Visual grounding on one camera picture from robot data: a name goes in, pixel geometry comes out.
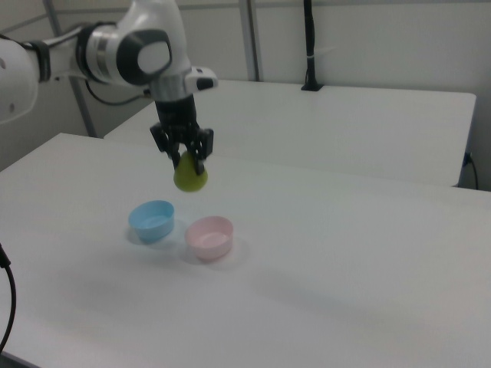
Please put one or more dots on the grey aluminium frame post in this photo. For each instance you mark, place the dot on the grey aluminium frame post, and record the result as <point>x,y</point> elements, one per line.
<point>252,38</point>
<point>84,115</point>

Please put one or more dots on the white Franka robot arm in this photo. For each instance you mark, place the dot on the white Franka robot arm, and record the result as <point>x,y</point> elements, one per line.
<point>153,23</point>

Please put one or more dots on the blue plastic bowl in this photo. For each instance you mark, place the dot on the blue plastic bowl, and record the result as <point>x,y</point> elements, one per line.
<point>153,230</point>

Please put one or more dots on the green pear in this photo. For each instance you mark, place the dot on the green pear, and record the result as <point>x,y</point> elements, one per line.
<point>188,180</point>

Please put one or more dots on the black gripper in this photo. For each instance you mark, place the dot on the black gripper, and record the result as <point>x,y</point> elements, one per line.
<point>177,119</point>

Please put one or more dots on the pink plastic bowl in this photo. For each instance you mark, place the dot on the pink plastic bowl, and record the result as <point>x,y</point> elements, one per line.
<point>209,245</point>

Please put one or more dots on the black pole with base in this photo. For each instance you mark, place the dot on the black pole with base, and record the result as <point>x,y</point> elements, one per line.
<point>310,38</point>

